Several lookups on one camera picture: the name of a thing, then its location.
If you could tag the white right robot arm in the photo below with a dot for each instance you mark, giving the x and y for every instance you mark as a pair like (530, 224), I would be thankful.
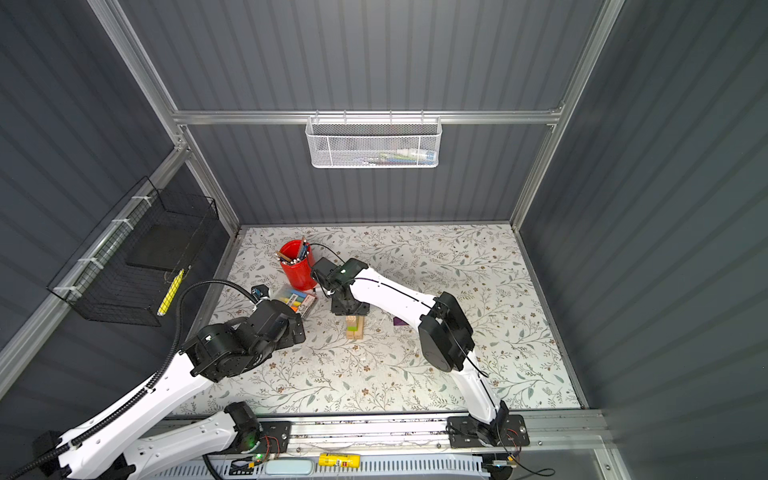
(445, 335)

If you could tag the yellow highlighter in basket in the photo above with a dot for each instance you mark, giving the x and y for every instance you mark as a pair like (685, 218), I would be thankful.
(168, 298)

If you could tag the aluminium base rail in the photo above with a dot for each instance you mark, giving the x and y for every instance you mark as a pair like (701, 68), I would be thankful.
(416, 433)

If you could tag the white wire mesh basket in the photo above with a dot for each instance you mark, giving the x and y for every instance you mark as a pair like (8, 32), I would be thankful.
(367, 145)

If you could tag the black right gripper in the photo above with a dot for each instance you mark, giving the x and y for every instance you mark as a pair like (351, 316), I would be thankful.
(337, 310)

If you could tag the black wire basket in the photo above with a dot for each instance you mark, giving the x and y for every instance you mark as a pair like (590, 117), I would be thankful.
(123, 276)

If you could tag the wood block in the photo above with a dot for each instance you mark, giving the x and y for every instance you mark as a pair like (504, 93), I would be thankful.
(352, 321)

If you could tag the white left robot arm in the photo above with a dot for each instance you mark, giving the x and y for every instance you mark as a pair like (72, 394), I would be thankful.
(88, 450)

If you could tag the red pen cup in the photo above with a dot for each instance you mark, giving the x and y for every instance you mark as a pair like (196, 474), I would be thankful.
(296, 260)

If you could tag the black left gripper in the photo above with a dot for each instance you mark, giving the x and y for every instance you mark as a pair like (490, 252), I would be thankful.
(293, 338)

